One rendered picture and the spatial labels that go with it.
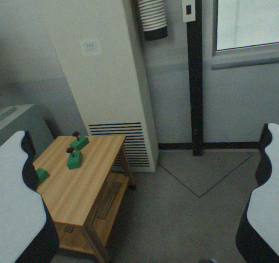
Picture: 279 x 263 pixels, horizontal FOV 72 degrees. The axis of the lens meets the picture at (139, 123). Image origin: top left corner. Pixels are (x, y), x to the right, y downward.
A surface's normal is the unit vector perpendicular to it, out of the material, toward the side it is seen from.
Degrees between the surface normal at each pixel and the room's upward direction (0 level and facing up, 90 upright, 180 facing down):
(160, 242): 0
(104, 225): 0
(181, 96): 90
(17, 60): 90
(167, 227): 0
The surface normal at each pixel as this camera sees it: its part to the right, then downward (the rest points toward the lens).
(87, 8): -0.19, 0.55
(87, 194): -0.18, -0.83
